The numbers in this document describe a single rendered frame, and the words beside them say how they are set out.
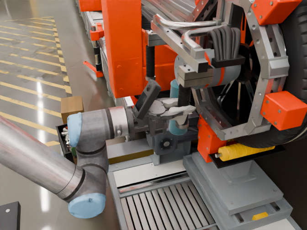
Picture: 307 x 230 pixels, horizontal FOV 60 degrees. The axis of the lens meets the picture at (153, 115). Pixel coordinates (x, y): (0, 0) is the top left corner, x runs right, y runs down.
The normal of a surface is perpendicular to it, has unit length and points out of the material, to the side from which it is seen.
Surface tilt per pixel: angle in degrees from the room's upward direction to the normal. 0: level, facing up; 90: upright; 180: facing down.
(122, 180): 0
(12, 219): 0
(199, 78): 90
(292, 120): 90
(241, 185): 0
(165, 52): 90
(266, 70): 90
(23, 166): 82
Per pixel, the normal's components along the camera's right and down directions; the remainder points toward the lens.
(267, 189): 0.00, -0.82
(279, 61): 0.22, -0.19
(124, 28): 0.31, 0.54
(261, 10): -0.95, 0.18
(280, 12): 0.26, 0.92
